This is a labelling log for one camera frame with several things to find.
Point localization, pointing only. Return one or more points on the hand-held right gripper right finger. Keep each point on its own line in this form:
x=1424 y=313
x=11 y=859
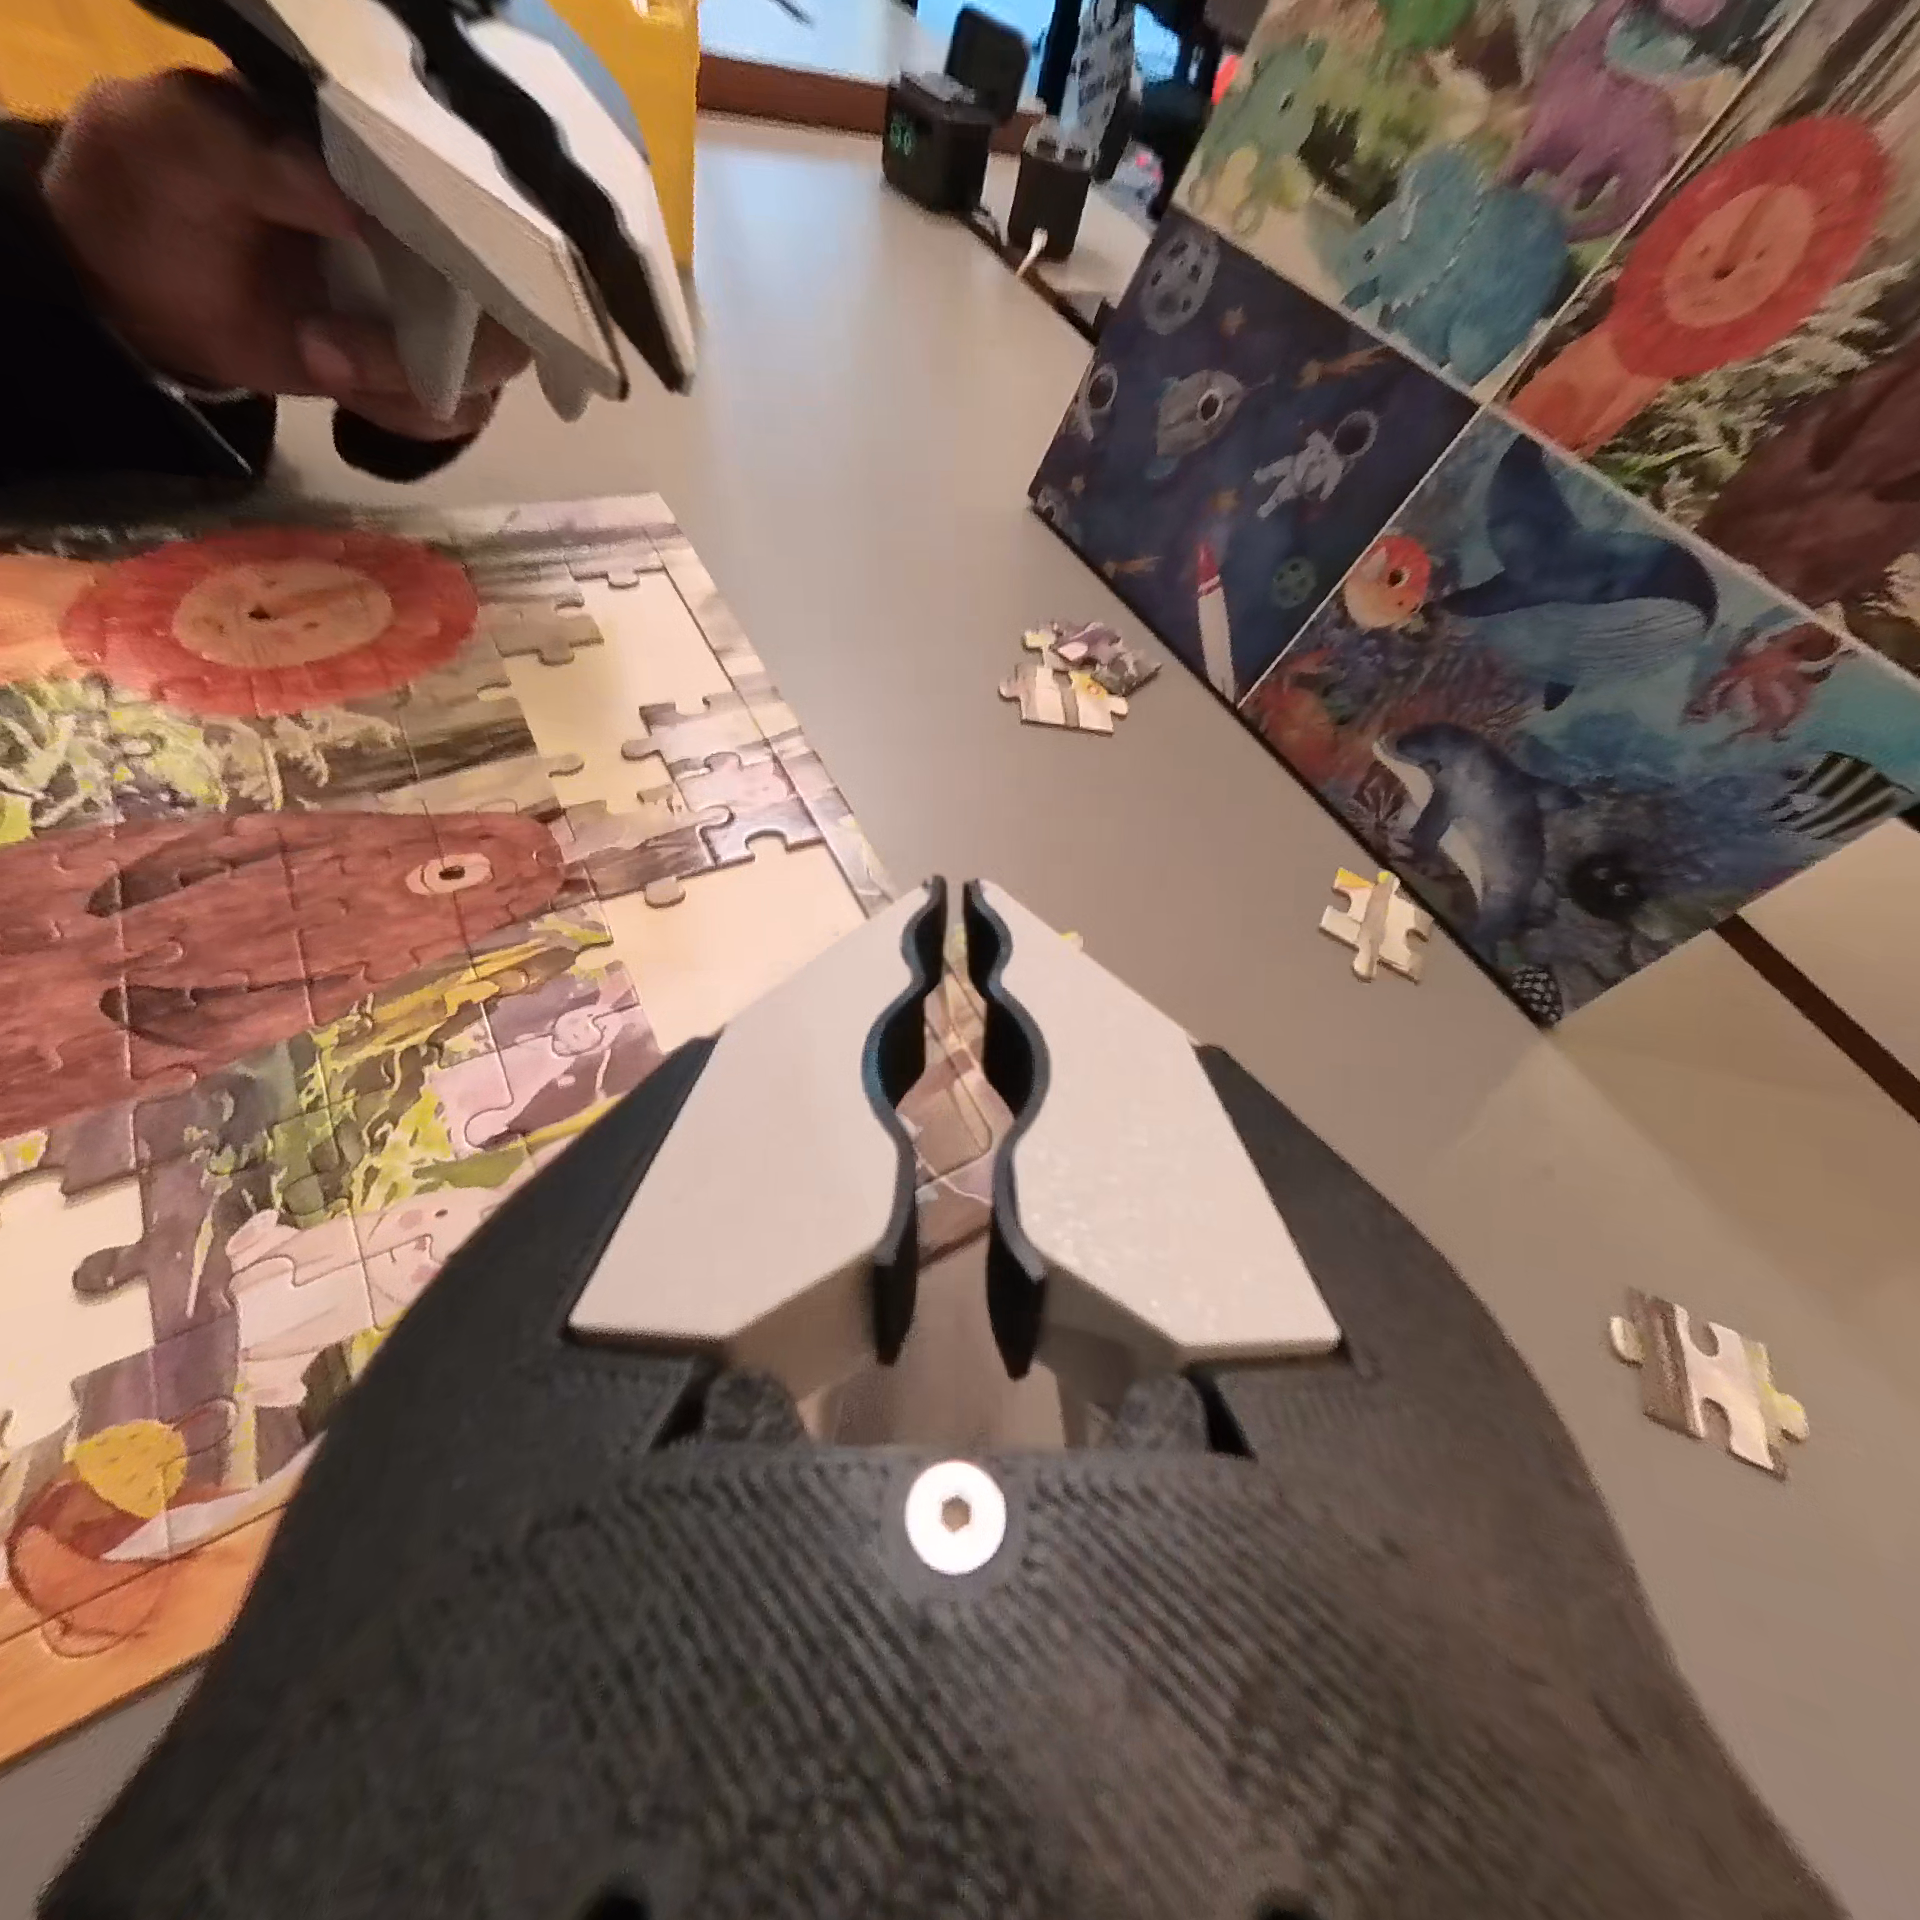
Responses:
x=1172 y=1202

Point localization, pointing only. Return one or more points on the black charging case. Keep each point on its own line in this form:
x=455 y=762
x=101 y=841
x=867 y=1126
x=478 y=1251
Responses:
x=1054 y=196

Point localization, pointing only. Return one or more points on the black charger with green display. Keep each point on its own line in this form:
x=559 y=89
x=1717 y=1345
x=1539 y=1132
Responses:
x=931 y=142

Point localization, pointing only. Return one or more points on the white grey jigsaw piece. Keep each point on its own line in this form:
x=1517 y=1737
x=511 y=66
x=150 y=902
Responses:
x=1711 y=1382
x=1373 y=922

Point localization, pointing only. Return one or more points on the black stand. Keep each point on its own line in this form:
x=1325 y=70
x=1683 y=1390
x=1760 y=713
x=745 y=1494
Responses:
x=1156 y=61

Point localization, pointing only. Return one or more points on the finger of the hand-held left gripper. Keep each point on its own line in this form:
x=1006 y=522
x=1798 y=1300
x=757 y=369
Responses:
x=451 y=225
x=630 y=225

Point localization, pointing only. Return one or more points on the person's left hand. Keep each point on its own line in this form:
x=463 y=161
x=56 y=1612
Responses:
x=182 y=225

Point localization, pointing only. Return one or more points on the purple jigsaw piece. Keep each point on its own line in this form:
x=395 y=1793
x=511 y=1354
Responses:
x=1109 y=647

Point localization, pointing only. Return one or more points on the yellow plastic bin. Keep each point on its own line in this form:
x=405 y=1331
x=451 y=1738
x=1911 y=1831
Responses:
x=675 y=90

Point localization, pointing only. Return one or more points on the animal jigsaw puzzle board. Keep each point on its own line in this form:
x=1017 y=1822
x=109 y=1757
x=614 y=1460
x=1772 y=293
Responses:
x=300 y=961

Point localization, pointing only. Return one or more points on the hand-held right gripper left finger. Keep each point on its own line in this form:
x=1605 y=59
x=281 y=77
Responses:
x=734 y=1202

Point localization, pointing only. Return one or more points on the illustrated puzzle box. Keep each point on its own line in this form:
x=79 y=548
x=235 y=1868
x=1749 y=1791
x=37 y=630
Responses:
x=1501 y=452

